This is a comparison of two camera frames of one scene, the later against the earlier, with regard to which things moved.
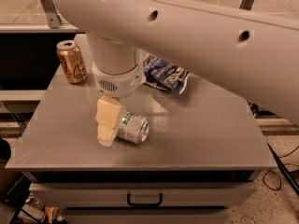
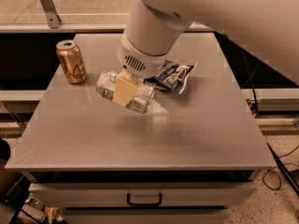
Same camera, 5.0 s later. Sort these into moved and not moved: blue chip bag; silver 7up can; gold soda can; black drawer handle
Moved: silver 7up can
Not moved: gold soda can; blue chip bag; black drawer handle
